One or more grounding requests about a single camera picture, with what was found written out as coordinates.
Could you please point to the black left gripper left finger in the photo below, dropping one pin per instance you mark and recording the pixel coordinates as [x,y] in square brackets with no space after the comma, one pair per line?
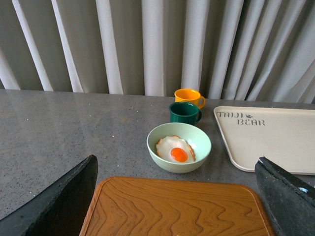
[60,209]

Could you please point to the dark green mug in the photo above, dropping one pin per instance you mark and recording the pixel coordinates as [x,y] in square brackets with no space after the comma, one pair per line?
[185,112]

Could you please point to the white curtain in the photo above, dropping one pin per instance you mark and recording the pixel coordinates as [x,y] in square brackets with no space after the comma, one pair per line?
[254,50]

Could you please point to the cream bear tray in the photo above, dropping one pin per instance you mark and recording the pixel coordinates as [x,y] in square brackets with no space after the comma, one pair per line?
[284,136]

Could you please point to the wooden cutting board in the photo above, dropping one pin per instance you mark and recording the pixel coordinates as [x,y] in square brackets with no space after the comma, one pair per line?
[130,206]

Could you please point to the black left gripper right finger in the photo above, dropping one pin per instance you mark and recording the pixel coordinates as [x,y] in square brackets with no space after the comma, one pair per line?
[291,201]

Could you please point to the yellow mug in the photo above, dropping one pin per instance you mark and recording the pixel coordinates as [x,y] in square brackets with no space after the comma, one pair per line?
[190,96]

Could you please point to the fake fried egg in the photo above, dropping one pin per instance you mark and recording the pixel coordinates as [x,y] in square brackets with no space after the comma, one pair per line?
[174,149]

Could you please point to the light green bowl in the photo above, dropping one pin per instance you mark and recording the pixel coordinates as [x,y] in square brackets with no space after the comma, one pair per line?
[195,137]

